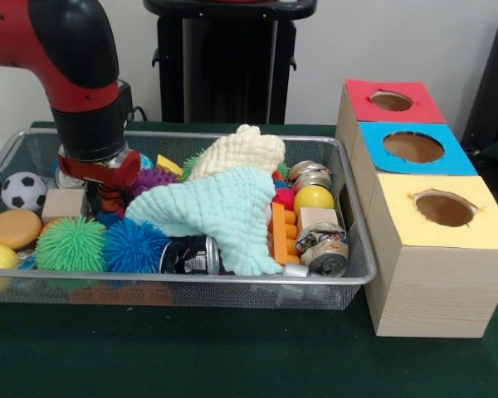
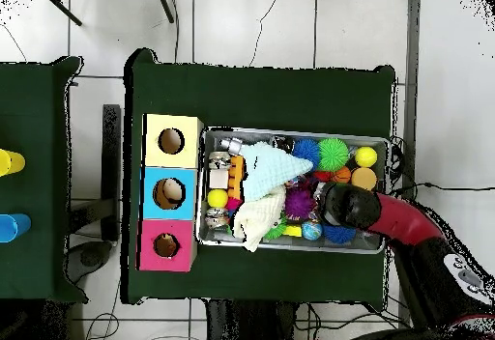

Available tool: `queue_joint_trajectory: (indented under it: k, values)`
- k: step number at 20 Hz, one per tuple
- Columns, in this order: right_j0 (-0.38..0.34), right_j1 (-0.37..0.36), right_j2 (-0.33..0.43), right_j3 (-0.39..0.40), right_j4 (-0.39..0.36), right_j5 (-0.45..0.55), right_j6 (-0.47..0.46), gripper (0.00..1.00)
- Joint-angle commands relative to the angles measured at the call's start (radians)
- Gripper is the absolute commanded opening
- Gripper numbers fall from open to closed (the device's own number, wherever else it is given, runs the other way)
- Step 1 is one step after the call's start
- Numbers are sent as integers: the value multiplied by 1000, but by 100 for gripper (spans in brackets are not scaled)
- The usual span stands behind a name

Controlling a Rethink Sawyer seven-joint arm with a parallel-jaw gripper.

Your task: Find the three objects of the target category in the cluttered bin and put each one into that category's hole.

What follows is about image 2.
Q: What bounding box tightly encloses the light blue waffle cloth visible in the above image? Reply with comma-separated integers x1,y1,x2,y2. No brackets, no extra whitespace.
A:
239,140,314,202

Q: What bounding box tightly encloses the dark green table cloth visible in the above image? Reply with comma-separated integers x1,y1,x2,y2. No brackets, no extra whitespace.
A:
121,47,396,310
0,55,88,304

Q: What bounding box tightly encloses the blue plastic cup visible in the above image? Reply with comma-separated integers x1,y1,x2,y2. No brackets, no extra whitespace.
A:
0,212,33,243

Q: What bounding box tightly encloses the wooden box with three holes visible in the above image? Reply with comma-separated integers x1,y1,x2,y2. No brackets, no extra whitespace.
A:
137,113,205,272

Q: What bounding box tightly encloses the purple spiky rubber ball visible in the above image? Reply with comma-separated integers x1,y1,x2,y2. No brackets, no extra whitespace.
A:
284,187,316,221

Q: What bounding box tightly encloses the black upright panel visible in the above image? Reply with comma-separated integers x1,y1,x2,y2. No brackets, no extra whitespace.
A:
101,103,122,241

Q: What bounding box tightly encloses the cream waffle cloth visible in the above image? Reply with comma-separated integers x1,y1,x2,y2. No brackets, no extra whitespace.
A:
231,184,288,253

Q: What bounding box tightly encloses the black floor cable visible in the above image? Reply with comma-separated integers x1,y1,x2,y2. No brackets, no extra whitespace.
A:
390,180,495,207

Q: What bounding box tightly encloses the green spiky rubber ball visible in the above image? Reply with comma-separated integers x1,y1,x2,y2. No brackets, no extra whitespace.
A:
316,137,351,173

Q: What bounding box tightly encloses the blue spiky rubber ball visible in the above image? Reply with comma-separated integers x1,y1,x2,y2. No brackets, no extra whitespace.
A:
292,137,320,167

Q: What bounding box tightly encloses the dark blue spiky ball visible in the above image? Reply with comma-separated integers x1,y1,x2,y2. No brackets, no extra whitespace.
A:
323,224,357,245

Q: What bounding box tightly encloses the wire mesh bin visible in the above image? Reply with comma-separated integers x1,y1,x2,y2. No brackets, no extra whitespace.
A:
194,126,390,255

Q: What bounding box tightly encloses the black stand leg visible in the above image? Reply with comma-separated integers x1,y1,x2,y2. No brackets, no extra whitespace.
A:
157,0,176,24
44,0,83,27

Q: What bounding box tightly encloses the dark grey stand base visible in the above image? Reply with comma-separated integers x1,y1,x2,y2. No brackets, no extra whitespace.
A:
67,241,113,283

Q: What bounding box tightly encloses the yellow plastic cup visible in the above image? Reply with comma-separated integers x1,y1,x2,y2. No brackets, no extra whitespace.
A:
0,148,27,178

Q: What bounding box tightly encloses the orange foam ball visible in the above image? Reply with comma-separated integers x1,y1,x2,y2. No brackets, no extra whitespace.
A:
350,166,378,191

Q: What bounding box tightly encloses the small orange basketball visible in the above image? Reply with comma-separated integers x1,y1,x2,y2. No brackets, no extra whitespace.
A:
332,166,352,184

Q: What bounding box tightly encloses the yellow smooth ball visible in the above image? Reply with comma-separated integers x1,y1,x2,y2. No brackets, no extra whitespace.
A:
354,145,379,168

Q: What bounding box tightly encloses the small globe ball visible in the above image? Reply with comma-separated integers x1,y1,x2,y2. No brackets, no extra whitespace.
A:
301,220,324,241

